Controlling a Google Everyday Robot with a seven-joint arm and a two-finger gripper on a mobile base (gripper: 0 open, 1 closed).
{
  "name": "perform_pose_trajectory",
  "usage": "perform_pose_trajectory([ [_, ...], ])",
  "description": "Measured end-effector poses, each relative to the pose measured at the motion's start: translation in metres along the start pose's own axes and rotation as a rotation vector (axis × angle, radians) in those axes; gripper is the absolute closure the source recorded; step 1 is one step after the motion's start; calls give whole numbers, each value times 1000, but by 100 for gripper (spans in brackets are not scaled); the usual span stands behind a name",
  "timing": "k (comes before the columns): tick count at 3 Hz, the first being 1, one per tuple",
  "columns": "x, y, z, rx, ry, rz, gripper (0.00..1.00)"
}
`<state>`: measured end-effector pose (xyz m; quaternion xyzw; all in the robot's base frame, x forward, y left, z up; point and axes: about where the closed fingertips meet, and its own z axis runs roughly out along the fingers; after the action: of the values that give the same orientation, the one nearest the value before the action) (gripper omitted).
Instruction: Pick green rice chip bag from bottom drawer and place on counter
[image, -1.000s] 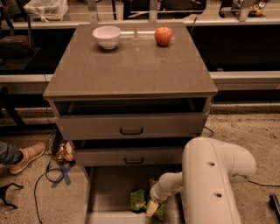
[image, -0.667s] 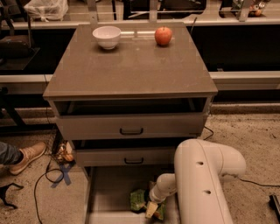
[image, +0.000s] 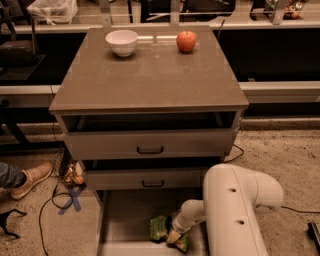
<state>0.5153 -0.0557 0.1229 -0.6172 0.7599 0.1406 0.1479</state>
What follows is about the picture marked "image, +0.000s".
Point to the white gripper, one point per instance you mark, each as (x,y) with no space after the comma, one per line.
(180,226)

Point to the green rice chip bag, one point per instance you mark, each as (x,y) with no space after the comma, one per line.
(159,228)

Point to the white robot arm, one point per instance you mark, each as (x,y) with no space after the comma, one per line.
(232,197)

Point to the bottom grey drawer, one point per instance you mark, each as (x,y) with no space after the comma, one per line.
(126,218)

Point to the grey drawer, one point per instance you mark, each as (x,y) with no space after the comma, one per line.
(149,173)
(161,135)
(126,218)

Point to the middle grey drawer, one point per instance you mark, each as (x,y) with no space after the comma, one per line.
(149,173)

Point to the top grey drawer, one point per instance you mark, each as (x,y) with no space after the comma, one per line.
(161,135)

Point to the grey drawer cabinet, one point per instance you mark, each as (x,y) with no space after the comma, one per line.
(156,78)

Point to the white plastic bag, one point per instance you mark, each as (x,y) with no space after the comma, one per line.
(53,11)

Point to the blue tape cross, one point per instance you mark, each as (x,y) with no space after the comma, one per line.
(73,200)

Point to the crumpled orange wrapper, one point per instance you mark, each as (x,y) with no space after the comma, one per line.
(71,176)

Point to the tan sneaker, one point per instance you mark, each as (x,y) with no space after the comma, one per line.
(33,177)

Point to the jeans leg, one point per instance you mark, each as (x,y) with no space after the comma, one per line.
(11,176)

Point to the red apple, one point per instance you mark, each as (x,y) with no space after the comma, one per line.
(186,41)

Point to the white ceramic bowl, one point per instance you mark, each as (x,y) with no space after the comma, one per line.
(122,42)

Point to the black chair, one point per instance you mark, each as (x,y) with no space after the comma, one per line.
(18,58)

